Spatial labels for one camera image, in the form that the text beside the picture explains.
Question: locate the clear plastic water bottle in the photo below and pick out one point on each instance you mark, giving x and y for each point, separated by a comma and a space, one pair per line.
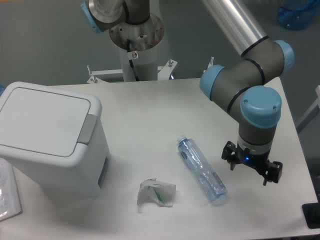
207, 177

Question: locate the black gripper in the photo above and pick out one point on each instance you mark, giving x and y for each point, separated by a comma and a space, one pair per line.
271, 171

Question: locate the crumpled white paper wrapper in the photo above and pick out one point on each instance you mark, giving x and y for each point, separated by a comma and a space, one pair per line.
158, 192

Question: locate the black device at table edge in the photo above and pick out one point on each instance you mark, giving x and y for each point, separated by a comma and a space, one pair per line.
311, 212

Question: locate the white paper notebook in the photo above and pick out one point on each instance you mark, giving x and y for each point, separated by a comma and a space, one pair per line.
10, 203

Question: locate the white frame at right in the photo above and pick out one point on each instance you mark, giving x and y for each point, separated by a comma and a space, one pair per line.
310, 113

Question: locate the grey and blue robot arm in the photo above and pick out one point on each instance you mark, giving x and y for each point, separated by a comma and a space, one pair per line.
240, 91

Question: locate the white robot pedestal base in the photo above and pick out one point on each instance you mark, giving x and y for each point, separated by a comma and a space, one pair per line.
138, 47

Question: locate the white push-lid trash can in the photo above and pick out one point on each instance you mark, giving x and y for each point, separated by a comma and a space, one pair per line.
54, 136

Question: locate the blue water jug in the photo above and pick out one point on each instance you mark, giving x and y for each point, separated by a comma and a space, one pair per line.
296, 15

